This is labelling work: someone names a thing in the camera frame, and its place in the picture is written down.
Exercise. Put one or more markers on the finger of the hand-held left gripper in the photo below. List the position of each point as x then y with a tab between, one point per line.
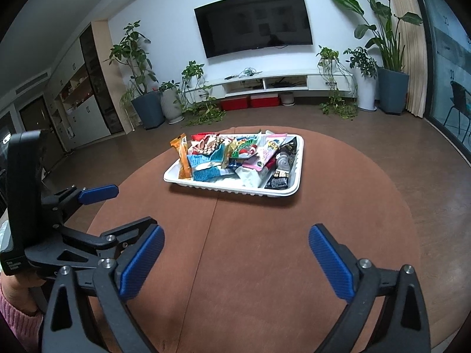
110	239
97	194

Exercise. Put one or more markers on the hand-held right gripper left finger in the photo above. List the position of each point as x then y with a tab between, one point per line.
141	264

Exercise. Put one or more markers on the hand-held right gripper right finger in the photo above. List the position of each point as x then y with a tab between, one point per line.
331	261

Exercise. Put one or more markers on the orange snack packet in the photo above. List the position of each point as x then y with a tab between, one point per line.
183	158

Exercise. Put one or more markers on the black snack bag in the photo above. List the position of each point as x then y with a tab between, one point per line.
281	169

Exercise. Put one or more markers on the light blue snack packet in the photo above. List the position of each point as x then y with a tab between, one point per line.
206	169

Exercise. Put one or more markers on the white plastic tray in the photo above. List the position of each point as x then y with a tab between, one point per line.
228	187

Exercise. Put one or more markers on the red snack bag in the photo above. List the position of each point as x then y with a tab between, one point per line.
206	145

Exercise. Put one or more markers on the pink cartoon snack packet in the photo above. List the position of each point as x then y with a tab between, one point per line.
268	150

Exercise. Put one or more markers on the gold snack packet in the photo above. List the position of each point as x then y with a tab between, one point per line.
229	152

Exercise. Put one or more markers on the green snack packet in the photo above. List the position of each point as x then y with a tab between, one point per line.
244	147

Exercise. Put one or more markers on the person's left forearm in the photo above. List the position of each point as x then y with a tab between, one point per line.
14	312

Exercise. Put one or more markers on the brown door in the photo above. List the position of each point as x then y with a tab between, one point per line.
36	125

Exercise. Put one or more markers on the tree plant in blue pot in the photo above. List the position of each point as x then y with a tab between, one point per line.
149	110

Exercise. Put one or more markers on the dark glass display cabinet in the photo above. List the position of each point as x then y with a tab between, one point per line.
99	92

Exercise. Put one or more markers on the ceiling air vent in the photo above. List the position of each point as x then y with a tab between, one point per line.
32	82

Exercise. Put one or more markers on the plant in grey pot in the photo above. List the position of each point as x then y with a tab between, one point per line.
171	106

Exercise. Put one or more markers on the trailing green vine plant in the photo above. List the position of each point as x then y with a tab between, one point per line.
193	70

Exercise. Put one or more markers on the white television cabinet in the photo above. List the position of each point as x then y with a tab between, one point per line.
213	84

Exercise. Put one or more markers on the red storage box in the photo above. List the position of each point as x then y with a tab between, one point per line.
233	104
264	101

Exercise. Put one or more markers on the small white plant pot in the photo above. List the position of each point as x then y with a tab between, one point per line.
287	99

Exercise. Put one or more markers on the plant in tall white pot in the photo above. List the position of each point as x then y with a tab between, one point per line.
366	95

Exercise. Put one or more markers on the tall plant in blue pot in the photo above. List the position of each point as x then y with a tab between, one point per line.
393	92

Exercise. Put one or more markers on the beige curtain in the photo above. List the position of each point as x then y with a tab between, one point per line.
414	73

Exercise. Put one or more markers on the trailing plant on cabinet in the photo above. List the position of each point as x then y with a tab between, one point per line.
327	53

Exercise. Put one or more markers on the black balcony chair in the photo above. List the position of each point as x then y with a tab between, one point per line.
458	95

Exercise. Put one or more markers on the glass sliding door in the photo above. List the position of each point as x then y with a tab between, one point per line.
438	62

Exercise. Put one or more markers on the white wall cupboard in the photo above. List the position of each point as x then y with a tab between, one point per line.
86	117

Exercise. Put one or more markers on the black wall television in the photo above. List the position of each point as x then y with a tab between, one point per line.
254	22

